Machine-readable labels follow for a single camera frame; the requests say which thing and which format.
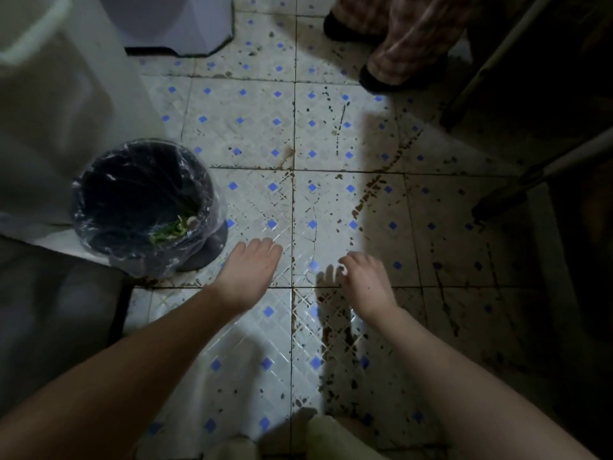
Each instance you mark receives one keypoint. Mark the person's right hand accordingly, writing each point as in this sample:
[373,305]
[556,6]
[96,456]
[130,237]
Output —
[369,287]

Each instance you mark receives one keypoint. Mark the person's left hand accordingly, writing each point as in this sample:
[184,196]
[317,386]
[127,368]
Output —
[251,277]

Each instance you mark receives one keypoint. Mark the person's left forearm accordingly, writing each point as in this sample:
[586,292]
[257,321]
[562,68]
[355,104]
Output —
[96,388]

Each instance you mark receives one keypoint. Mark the person's right forearm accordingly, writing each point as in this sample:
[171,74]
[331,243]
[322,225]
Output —
[469,392]

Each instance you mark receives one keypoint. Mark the clear bin liner bag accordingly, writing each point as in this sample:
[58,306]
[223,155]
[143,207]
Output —
[143,263]

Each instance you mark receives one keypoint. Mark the dark slipper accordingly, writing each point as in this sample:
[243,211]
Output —
[340,33]
[373,86]

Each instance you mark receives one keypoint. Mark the dark brown cabinet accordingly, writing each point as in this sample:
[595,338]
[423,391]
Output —
[52,320]

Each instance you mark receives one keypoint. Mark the dark wooden stool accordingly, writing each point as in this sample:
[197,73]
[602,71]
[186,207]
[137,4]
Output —
[550,172]

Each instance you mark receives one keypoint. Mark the large white lidded bucket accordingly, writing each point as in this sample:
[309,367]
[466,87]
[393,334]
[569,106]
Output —
[72,114]

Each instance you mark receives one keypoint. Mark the plaid trousers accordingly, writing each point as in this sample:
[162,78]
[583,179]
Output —
[421,33]

